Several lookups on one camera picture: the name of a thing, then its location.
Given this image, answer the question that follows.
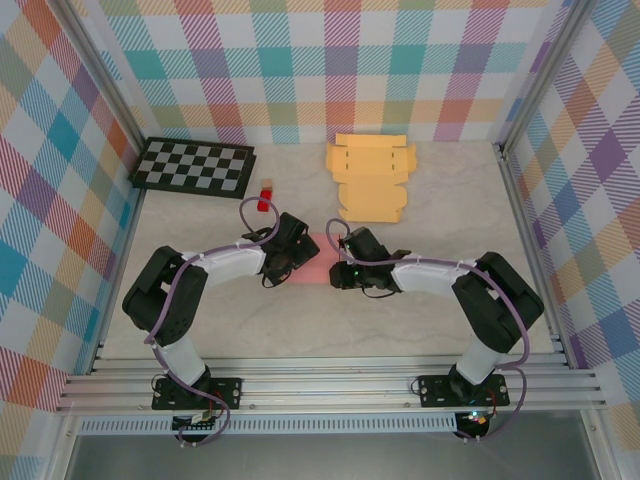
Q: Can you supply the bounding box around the pink paper box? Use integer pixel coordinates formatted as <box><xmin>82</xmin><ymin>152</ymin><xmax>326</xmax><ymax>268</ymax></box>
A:
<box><xmin>287</xmin><ymin>232</ymin><xmax>351</xmax><ymax>287</ymax></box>

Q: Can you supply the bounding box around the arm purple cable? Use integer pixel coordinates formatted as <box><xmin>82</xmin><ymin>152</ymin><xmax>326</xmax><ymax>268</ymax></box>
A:
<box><xmin>325</xmin><ymin>217</ymin><xmax>529</xmax><ymax>444</ymax></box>
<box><xmin>143</xmin><ymin>197</ymin><xmax>282</xmax><ymax>447</ymax></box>

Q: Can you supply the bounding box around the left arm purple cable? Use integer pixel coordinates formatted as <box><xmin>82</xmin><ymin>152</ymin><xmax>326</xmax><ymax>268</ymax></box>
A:
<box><xmin>143</xmin><ymin>197</ymin><xmax>282</xmax><ymax>447</ymax></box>

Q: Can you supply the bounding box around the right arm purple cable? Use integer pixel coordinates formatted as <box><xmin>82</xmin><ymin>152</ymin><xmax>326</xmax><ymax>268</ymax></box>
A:
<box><xmin>325</xmin><ymin>217</ymin><xmax>529</xmax><ymax>444</ymax></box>

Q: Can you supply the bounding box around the black grey checkerboard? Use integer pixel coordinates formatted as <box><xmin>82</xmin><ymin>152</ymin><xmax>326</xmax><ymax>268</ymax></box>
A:
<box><xmin>127</xmin><ymin>136</ymin><xmax>259</xmax><ymax>201</ymax></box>

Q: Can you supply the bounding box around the aluminium rail frame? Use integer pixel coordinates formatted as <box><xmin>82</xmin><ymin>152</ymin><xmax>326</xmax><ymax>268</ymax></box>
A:
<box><xmin>53</xmin><ymin>352</ymin><xmax>609</xmax><ymax>415</ymax></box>

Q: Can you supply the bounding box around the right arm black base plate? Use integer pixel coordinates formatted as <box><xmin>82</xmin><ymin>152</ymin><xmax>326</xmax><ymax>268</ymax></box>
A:
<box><xmin>417</xmin><ymin>374</ymin><xmax>511</xmax><ymax>409</ymax></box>

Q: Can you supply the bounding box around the yellow paper box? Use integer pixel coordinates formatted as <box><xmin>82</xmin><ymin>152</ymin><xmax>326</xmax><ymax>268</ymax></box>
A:
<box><xmin>325</xmin><ymin>132</ymin><xmax>419</xmax><ymax>224</ymax></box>

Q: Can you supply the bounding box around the aluminium side rail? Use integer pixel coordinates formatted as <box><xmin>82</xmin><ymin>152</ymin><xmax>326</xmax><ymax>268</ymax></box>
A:
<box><xmin>494</xmin><ymin>143</ymin><xmax>574</xmax><ymax>369</ymax></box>

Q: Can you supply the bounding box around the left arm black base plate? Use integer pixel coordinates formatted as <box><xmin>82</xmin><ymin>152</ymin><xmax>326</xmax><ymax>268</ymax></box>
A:
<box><xmin>152</xmin><ymin>377</ymin><xmax>244</xmax><ymax>411</ymax></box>

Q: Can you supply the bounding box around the aluminium corner post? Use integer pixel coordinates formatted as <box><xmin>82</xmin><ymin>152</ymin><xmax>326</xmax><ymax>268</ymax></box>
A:
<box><xmin>52</xmin><ymin>0</ymin><xmax>151</xmax><ymax>154</ymax></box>
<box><xmin>494</xmin><ymin>0</ymin><xmax>601</xmax><ymax>156</ymax></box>

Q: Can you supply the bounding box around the slotted cable duct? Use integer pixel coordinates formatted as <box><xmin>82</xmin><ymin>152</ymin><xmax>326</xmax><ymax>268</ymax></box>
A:
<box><xmin>77</xmin><ymin>418</ymin><xmax>459</xmax><ymax>435</ymax></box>

